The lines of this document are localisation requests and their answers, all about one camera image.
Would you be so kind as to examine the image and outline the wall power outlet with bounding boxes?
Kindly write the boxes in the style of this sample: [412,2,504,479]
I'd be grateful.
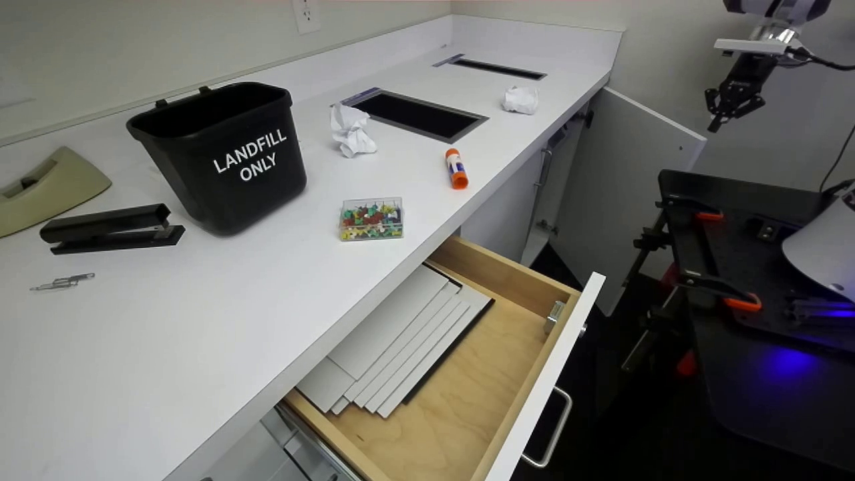
[294,0,320,31]

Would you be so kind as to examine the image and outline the black stapler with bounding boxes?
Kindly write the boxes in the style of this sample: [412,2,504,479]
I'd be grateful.
[40,202,183,253]

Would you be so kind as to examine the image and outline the black landfill bin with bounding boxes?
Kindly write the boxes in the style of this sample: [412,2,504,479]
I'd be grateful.
[126,83,306,236]

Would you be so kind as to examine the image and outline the orange glue stick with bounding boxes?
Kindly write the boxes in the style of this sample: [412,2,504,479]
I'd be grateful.
[444,148,467,190]

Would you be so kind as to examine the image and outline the crumpled white paper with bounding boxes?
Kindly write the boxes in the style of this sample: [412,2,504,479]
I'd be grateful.
[329,105,377,157]
[500,86,539,114]

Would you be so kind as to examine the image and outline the open wooden drawer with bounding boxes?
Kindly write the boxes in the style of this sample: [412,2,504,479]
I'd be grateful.
[277,237,604,481]

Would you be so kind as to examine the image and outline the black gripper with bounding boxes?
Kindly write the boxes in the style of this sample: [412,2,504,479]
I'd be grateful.
[706,54,778,133]

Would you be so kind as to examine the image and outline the orange black clamp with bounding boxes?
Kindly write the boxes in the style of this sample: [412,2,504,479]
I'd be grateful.
[678,269,764,316]
[660,197,723,228]

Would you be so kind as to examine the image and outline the grey folders in drawer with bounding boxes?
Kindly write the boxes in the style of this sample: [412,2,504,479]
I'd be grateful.
[300,265,491,416]

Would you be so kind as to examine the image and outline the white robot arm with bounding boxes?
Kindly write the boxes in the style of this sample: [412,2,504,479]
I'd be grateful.
[706,0,851,133]

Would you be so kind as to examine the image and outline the box of coloured pins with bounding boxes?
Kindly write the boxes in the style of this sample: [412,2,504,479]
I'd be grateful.
[338,197,402,240]

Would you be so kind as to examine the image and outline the black optical breadboard table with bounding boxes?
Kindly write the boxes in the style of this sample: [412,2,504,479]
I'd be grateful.
[656,172,855,472]

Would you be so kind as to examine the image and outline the open white cabinet door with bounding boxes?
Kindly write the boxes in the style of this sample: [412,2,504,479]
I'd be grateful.
[551,87,706,316]

